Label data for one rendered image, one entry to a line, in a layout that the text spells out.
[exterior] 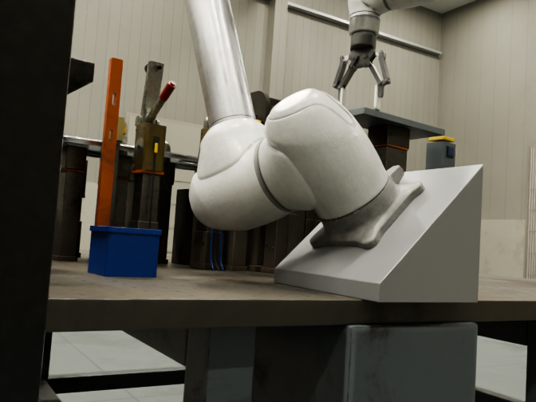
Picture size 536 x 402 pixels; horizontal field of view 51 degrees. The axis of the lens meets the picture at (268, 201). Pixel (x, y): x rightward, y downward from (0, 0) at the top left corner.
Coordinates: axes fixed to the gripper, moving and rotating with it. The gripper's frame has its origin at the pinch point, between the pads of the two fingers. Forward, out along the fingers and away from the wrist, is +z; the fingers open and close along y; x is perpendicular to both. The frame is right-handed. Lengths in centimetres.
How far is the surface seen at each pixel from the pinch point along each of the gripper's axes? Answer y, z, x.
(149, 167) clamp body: 31, 26, 52
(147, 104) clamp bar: 35, 9, 50
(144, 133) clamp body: 32, 18, 53
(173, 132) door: 677, -151, -634
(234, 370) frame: -20, 61, 82
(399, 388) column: -37, 64, 59
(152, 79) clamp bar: 34, 3, 50
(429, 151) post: -10.8, 9.0, -32.6
